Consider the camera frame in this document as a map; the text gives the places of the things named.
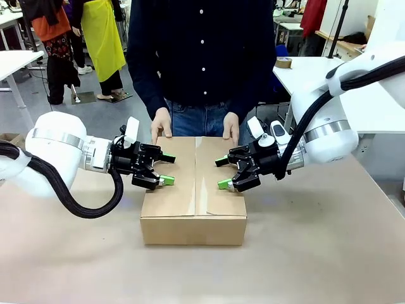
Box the person's left hand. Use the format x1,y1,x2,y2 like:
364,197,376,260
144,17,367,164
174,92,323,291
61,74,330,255
222,113,240,148

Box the person in yellow apron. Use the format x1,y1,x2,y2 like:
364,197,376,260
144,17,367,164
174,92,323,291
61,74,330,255
68,0,127,99

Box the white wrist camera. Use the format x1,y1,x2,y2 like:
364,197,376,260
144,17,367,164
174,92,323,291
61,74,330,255
247,116,276,148
121,116,140,150

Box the wooden shelf board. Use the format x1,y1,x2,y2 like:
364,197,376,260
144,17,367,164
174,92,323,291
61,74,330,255
315,30,365,61

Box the black tripod pole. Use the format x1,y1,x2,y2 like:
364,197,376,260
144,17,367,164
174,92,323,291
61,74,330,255
327,0,351,60

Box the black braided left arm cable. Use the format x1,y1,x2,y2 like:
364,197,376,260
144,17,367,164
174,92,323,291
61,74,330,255
0,141,125,219

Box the white desk with dark frame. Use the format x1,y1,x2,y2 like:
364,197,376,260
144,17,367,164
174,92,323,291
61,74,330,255
0,12,25,51

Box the white table with grey legs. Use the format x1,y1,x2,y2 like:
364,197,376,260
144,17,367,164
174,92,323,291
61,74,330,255
0,50,45,127

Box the person in dark shirt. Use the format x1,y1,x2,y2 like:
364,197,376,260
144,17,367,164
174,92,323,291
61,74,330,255
125,0,278,137

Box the brown cardboard box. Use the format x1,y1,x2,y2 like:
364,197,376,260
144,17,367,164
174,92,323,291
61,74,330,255
139,136,249,246

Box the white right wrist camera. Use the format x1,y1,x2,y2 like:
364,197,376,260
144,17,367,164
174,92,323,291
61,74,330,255
247,116,276,148

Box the dark floor stand plate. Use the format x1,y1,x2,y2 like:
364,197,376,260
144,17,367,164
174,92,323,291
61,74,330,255
71,91,97,105
96,91,133,104

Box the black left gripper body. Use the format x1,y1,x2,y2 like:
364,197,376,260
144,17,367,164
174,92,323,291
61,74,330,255
111,141,150,175

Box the person's left forearm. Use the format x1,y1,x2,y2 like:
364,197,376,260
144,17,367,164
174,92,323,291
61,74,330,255
232,56,278,127

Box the red hanging garment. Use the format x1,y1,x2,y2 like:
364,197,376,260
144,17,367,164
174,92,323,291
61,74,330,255
299,0,328,39

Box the large white work table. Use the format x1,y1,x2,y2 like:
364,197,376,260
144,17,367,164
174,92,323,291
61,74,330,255
272,56,405,134

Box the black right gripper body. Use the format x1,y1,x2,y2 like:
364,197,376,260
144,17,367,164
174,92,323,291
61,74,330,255
249,140,288,179

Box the person's right forearm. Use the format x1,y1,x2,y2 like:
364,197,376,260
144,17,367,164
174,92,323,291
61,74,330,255
126,47,167,123

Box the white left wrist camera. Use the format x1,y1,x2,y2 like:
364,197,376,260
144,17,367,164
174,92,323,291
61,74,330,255
121,116,140,150

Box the person in orange top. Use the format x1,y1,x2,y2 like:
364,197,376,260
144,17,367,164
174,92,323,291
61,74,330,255
18,0,82,105

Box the person's right hand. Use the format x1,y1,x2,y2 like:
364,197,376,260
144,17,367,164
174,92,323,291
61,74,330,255
151,106,173,145

